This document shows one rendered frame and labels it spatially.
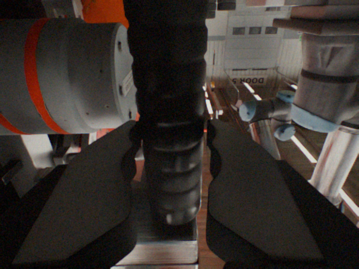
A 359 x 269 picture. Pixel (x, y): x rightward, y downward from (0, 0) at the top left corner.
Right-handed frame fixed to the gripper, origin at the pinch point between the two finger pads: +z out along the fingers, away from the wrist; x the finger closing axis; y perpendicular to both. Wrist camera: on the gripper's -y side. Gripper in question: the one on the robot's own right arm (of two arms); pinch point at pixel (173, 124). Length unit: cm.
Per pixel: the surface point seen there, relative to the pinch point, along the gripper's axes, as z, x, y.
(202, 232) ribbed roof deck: 470, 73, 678
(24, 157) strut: 14.5, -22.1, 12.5
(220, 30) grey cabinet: 1111, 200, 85
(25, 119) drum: 10.4, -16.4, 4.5
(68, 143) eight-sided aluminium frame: 31.0, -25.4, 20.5
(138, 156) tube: 20.0, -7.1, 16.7
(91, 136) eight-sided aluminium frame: 32.8, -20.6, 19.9
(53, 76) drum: 10.3, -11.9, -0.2
